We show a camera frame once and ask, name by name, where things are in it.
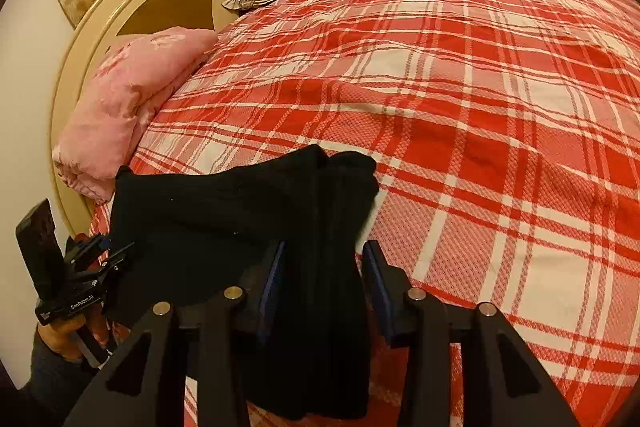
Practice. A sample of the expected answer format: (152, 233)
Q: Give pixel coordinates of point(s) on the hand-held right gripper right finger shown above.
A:
(376, 292)

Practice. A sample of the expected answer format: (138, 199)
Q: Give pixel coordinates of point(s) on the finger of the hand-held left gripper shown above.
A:
(112, 249)

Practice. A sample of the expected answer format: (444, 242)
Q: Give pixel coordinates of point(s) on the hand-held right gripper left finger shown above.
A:
(272, 289)

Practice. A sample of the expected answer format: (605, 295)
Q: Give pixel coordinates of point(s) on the black pants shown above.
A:
(280, 217)

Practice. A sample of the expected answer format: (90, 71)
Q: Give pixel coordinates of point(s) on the person's left forearm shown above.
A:
(55, 387)

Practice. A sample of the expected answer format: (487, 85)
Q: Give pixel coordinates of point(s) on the person's left hand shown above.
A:
(60, 334)

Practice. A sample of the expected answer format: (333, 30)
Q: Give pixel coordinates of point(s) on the pink folded quilt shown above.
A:
(130, 97)

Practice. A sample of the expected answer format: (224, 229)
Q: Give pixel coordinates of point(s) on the red plaid bedspread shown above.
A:
(450, 107)

